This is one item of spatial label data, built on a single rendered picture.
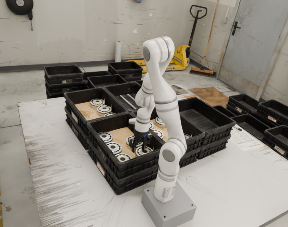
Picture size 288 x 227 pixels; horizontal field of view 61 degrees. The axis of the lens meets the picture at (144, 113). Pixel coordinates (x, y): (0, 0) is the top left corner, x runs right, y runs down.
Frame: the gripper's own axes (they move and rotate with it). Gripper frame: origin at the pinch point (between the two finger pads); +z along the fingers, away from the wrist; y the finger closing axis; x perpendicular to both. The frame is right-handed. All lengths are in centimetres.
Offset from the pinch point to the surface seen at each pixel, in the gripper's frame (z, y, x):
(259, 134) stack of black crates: 50, 165, 27
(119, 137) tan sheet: 5.4, -2.5, 19.6
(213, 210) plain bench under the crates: 18, 26, -39
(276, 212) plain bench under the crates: 17, 58, -54
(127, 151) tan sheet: 5.3, -3.6, 5.6
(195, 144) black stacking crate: 1.0, 35.3, -6.8
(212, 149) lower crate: 12, 55, -5
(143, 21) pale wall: 7, 191, 343
